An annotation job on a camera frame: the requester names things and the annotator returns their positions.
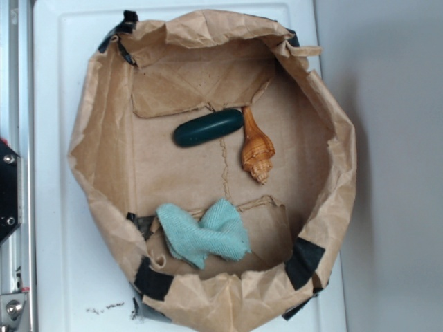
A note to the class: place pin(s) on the brown paper bin liner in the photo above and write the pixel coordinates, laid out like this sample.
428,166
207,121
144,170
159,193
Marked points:
149,77

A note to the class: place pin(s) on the aluminium frame rail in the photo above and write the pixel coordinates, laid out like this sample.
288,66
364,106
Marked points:
18,274

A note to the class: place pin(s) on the black corner bracket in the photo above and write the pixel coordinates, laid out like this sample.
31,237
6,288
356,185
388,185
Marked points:
10,191

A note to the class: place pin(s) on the white plastic tray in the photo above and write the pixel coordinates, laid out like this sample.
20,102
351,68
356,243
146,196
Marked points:
79,285

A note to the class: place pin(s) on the orange spiral seashell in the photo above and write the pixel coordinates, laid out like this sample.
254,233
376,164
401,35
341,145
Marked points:
257,150

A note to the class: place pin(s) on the light blue cloth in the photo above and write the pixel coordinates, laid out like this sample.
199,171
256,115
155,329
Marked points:
220,232

